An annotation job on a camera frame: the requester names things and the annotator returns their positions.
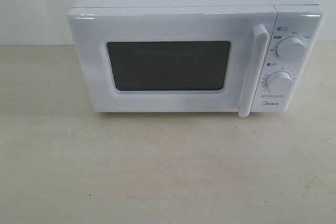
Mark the white microwave door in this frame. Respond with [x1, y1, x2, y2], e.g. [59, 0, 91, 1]
[68, 6, 278, 117]

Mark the white microwave oven body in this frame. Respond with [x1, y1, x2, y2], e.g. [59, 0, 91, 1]
[71, 0, 323, 113]

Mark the lower white timer knob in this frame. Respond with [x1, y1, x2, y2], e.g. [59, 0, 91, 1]
[266, 71, 292, 92]

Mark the upper white power knob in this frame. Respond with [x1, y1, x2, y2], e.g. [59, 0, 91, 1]
[276, 37, 306, 61]

